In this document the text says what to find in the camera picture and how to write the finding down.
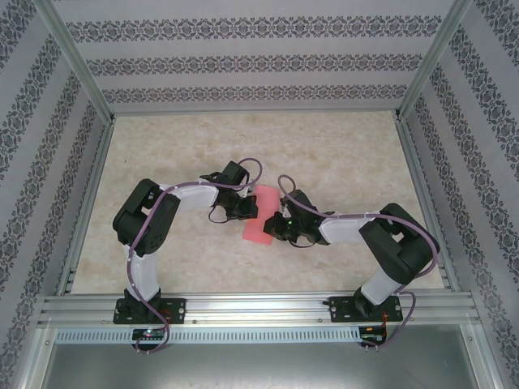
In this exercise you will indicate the pink paper sheet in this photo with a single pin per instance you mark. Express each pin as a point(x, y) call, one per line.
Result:
point(255, 233)

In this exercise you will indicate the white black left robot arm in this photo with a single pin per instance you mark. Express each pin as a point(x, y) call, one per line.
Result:
point(190, 200)

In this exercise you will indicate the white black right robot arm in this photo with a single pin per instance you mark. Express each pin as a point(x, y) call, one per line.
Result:
point(344, 229)

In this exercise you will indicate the grey metal sheet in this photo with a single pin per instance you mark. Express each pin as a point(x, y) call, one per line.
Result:
point(259, 368)

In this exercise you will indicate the small circuit board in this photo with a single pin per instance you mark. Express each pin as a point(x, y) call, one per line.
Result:
point(148, 334)
point(371, 331)

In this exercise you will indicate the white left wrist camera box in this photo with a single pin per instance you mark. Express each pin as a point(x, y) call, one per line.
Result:
point(249, 189)

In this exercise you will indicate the wide aluminium base rail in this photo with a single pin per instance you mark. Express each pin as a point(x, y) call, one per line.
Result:
point(259, 308)

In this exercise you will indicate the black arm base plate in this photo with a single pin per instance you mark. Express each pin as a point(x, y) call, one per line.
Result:
point(338, 310)
point(178, 310)

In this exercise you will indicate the aluminium side rail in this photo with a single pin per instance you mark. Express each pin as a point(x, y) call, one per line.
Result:
point(425, 198)
point(87, 202)

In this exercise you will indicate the aluminium frame post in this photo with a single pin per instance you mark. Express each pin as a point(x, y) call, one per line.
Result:
point(34, 360)
point(436, 52)
point(484, 360)
point(77, 56)

